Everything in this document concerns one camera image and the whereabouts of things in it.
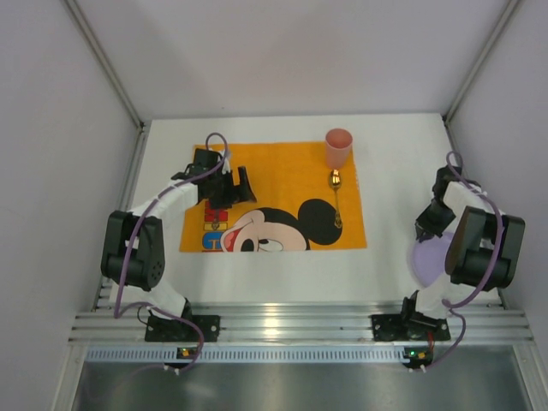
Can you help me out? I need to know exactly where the lilac plate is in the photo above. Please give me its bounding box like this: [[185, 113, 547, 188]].
[[408, 233, 453, 288]]

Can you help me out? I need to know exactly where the orange Mickey Mouse placemat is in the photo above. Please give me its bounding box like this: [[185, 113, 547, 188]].
[[179, 142, 367, 253]]

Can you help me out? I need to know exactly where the gold spoon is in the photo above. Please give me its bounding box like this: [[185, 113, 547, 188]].
[[328, 170, 343, 229]]

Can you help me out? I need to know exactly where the red cup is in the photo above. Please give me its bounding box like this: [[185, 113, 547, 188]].
[[325, 128, 353, 169]]

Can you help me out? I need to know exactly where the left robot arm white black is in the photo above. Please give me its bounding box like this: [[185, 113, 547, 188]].
[[100, 148, 256, 319]]

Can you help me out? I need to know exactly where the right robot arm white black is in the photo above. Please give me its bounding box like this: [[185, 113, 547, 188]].
[[402, 165, 526, 332]]

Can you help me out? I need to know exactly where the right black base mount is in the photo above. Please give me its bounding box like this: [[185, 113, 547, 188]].
[[371, 313, 451, 342]]

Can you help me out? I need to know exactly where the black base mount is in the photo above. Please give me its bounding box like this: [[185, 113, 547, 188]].
[[371, 313, 451, 342], [145, 315, 220, 343]]

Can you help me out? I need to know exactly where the aluminium rail frame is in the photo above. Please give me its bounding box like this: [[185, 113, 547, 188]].
[[68, 281, 533, 346]]

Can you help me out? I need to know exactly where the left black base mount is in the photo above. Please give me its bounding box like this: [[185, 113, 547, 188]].
[[145, 315, 220, 343]]

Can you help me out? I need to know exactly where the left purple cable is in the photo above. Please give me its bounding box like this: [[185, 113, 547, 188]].
[[113, 132, 235, 372]]

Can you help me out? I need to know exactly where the perforated cable duct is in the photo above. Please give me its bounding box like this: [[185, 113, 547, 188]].
[[86, 346, 409, 364]]

